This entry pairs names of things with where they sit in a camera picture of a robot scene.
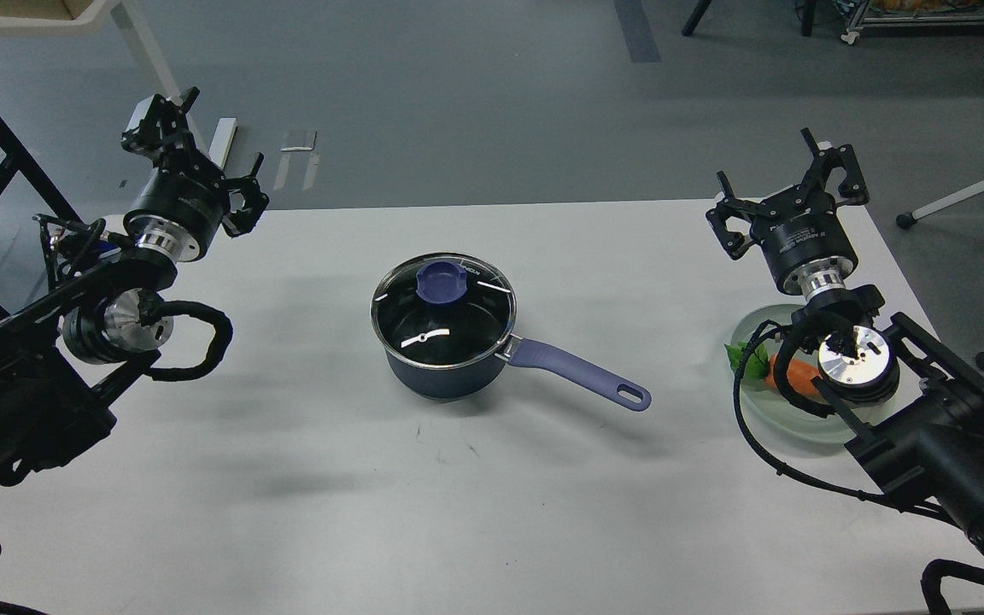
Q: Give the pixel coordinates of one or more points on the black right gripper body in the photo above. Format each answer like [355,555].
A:
[793,231]

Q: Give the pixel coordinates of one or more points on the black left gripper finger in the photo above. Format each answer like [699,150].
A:
[158,130]
[241,221]

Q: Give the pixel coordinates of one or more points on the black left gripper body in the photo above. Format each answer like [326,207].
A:
[176,215]

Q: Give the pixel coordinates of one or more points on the glass lid with blue knob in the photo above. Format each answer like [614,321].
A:
[443,309]

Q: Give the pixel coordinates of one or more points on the blue saucepan with purple handle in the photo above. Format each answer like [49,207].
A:
[450,383]

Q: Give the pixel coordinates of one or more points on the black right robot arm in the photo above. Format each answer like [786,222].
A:
[915,409]

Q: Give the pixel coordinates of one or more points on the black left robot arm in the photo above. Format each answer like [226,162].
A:
[103,325]

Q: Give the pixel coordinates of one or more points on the orange toy carrot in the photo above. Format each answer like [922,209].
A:
[759,368]

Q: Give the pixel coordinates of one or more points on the white desk frame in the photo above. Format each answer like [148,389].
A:
[70,70]

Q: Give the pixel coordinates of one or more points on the metal cart frame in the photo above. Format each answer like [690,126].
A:
[860,16]

